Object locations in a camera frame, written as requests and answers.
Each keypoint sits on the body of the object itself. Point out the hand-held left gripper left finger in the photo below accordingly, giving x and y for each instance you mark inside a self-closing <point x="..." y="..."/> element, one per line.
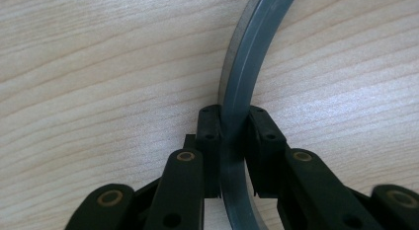
<point x="209" y="151"/>

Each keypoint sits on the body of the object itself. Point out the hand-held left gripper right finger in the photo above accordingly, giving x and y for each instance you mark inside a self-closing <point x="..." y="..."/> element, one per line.
<point x="265" y="151"/>

